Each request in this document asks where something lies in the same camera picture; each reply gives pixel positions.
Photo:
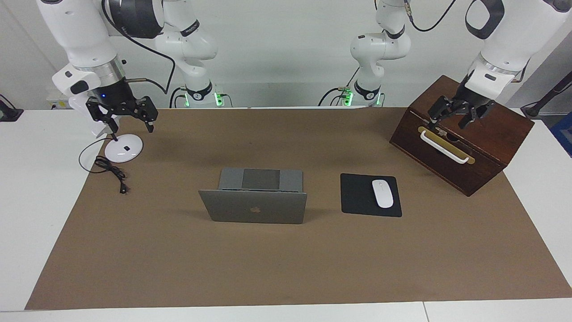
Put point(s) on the white desk lamp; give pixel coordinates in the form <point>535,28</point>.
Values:
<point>123,152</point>

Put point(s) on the white wall socket strip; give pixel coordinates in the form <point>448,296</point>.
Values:
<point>56,103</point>

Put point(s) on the silver laptop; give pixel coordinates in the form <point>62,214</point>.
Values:
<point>268,210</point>

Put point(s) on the dark brown wooden box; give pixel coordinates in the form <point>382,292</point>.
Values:
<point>496,138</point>

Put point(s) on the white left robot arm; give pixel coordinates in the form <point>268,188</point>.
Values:
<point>380,47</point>

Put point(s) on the black tripod stand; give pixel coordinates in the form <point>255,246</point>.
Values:
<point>534,109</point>

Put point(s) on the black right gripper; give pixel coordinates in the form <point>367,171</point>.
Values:
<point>117,95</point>

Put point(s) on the blue crate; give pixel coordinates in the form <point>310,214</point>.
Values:
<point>564,134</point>

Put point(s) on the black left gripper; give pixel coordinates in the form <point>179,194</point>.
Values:
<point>467,96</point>

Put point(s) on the black stand base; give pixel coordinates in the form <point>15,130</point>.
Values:
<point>9,115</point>

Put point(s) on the black mouse pad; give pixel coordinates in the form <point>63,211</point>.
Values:
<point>355,197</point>

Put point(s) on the brown table mat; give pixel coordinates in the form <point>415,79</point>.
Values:
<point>268,268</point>

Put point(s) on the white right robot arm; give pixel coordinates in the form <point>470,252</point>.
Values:
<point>76,31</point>

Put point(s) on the white computer mouse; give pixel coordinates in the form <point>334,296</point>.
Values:
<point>383,194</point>

